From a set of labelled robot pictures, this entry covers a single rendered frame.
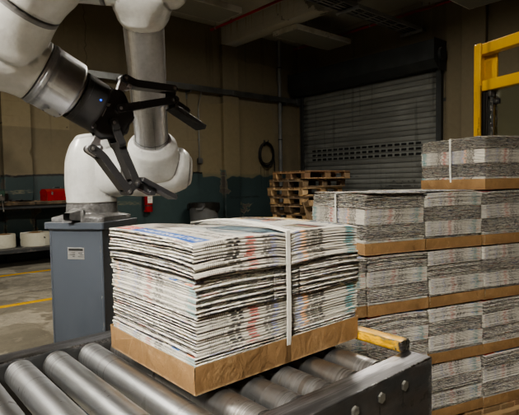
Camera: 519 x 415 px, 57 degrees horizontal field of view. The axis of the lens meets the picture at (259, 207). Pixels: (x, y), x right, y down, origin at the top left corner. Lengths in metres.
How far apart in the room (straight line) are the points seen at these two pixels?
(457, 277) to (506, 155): 0.56
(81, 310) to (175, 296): 0.86
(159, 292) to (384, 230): 1.19
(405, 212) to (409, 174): 7.39
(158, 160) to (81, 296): 0.47
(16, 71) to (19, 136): 7.27
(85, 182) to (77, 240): 0.18
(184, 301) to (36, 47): 0.40
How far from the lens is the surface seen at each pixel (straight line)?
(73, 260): 1.57
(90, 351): 1.00
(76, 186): 1.56
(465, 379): 2.26
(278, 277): 0.79
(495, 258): 2.25
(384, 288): 1.88
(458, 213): 2.08
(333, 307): 0.91
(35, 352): 1.03
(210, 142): 9.55
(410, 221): 1.93
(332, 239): 0.88
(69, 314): 1.62
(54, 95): 0.72
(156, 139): 1.45
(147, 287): 0.82
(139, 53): 1.29
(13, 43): 0.69
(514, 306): 2.38
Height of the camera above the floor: 1.11
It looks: 3 degrees down
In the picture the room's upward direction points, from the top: 1 degrees counter-clockwise
